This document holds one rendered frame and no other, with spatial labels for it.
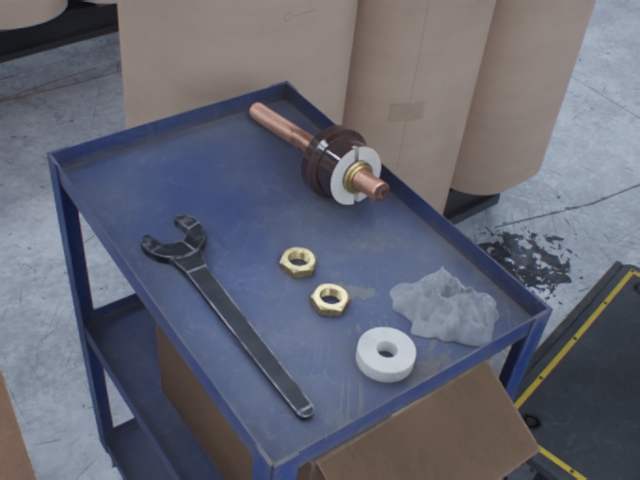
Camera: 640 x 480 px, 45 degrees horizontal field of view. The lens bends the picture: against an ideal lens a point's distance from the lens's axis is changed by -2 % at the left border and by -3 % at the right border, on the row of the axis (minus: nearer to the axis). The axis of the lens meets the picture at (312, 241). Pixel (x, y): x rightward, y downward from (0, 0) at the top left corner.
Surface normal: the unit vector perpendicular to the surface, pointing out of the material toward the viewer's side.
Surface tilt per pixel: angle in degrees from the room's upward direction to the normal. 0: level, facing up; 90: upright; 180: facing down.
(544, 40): 90
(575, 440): 0
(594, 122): 0
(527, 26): 90
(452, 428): 26
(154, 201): 0
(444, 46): 90
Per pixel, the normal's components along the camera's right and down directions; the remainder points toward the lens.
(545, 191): 0.08, -0.73
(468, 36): 0.60, 0.58
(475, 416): 0.33, -0.40
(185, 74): -0.55, 0.53
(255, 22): 0.29, 0.66
